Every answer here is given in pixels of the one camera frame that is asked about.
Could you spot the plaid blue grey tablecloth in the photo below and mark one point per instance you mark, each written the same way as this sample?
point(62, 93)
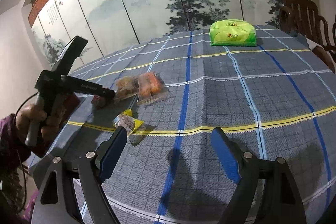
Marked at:
point(276, 99)

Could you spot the dark wooden chair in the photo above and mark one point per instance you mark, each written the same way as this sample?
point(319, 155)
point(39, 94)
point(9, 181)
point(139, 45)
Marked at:
point(302, 19)

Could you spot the green tissue pack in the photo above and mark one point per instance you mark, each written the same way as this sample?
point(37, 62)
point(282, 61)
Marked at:
point(233, 32)

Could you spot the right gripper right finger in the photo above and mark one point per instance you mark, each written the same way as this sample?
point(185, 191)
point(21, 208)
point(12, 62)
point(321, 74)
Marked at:
point(233, 160)

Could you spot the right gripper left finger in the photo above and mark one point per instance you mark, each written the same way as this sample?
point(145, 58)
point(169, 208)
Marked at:
point(108, 154)

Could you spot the person left hand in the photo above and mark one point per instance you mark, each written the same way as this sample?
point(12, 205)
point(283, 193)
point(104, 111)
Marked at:
point(34, 113)

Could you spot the orange twist snack packet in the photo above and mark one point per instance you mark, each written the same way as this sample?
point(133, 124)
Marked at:
point(151, 88)

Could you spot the brown clear snack packet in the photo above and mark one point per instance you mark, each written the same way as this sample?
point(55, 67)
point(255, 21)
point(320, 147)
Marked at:
point(126, 87)

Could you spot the yellow clear snack packet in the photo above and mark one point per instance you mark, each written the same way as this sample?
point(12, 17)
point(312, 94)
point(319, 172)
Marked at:
point(126, 120)

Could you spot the pink snack packet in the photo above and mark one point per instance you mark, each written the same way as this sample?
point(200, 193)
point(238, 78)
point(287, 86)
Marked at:
point(98, 102)

